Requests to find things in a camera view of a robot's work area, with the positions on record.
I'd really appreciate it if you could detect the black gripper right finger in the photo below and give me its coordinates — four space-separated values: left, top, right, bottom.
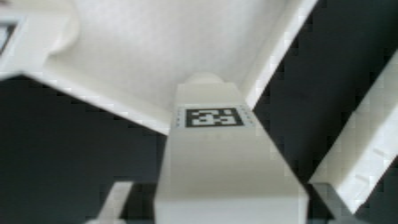
307 183 355 224

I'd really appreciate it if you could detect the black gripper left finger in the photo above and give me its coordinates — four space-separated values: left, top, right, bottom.
87 181 156 224

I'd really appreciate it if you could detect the white desk leg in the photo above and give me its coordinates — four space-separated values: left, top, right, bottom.
155 73 309 224
0 0 80 80

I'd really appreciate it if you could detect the white desk tabletop tray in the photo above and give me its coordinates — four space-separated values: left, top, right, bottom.
0 0 322 136

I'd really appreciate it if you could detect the white L-shaped obstacle wall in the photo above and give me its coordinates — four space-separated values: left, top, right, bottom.
309 51 398 213

